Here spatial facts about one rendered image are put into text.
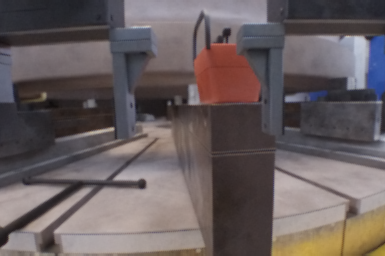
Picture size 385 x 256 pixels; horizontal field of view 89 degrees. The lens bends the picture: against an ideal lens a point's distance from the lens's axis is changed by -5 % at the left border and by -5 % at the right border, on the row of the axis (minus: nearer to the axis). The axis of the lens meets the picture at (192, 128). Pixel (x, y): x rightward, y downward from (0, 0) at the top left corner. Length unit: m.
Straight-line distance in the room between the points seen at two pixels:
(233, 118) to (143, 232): 0.45
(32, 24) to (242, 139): 0.37
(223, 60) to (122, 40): 0.29
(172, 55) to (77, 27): 0.95
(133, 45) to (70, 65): 1.12
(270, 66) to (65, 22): 0.19
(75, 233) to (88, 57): 0.85
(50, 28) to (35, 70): 1.24
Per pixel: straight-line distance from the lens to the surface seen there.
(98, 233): 0.75
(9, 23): 0.26
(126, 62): 0.21
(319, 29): 0.25
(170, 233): 0.71
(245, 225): 0.51
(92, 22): 0.21
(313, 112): 1.59
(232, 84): 0.47
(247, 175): 0.46
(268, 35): 0.21
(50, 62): 1.40
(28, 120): 1.40
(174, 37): 1.17
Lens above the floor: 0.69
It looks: 7 degrees down
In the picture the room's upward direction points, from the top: 2 degrees counter-clockwise
